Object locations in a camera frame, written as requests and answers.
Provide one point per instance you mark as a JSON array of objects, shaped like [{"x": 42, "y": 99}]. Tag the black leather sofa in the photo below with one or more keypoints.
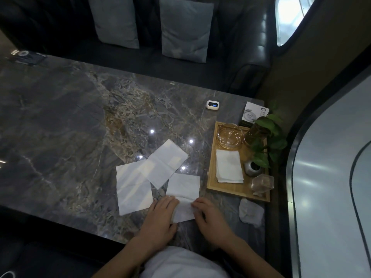
[{"x": 139, "y": 46}]

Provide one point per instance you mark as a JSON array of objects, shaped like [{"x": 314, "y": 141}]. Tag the person's left hand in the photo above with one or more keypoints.
[{"x": 158, "y": 225}]

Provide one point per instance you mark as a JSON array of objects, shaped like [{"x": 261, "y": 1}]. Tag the small grey plant pot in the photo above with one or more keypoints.
[{"x": 252, "y": 168}]

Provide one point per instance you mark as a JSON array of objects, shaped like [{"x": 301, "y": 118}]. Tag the window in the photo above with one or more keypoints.
[{"x": 289, "y": 17}]

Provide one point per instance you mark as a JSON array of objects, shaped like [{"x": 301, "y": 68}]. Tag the white printed card stand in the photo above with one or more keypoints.
[{"x": 255, "y": 114}]

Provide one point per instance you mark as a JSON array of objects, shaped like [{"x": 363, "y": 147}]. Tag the amber glass cup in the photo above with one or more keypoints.
[{"x": 253, "y": 134}]

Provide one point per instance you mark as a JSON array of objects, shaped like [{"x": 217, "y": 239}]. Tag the person's right hand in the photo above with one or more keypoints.
[{"x": 213, "y": 224}]

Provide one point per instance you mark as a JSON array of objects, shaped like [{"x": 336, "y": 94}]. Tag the person's left fingers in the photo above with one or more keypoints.
[{"x": 168, "y": 203}]

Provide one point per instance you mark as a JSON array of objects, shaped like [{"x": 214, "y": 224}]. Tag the person's right forearm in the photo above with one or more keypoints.
[{"x": 250, "y": 259}]

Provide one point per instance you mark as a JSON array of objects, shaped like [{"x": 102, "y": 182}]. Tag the clear glass jar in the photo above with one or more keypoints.
[{"x": 262, "y": 183}]

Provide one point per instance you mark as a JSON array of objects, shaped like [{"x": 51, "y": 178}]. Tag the wooden tray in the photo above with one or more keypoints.
[{"x": 216, "y": 188}]

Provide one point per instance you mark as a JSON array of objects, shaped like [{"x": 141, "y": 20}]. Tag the crumpled white paper napkin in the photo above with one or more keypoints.
[{"x": 251, "y": 212}]

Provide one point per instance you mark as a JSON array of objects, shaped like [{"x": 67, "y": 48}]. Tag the stack of white napkins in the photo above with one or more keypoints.
[{"x": 229, "y": 166}]

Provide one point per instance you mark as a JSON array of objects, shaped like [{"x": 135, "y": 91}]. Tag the person's white shirt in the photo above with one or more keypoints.
[{"x": 181, "y": 264}]

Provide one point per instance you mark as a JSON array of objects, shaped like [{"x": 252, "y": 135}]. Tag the grey cushion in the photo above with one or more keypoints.
[
  {"x": 116, "y": 20},
  {"x": 185, "y": 28}
]

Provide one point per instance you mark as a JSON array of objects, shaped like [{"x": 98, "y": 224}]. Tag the green potted plant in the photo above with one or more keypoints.
[{"x": 268, "y": 136}]

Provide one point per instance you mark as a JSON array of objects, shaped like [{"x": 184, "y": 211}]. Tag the person's right fingers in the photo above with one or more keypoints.
[{"x": 201, "y": 206}]

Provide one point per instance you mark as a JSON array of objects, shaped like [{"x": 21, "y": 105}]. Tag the person's left forearm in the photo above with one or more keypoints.
[{"x": 120, "y": 259}]

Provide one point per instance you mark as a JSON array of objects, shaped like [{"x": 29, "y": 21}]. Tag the glass ashtray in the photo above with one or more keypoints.
[{"x": 230, "y": 137}]

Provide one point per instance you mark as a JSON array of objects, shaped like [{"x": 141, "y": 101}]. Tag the small white digital device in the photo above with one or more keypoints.
[{"x": 213, "y": 104}]

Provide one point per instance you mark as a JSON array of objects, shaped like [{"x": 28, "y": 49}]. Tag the large white paper napkin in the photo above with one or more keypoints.
[{"x": 132, "y": 185}]

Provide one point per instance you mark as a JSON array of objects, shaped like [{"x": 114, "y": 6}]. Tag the black box with round dial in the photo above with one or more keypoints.
[{"x": 27, "y": 56}]

